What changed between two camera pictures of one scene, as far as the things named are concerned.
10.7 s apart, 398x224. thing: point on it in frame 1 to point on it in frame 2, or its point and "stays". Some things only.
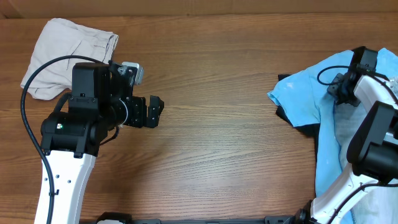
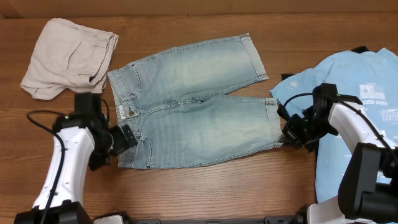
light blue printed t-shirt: (304, 98) stays
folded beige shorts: (60, 37) stays
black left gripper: (137, 111) to (126, 139)
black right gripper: (343, 90) to (292, 132)
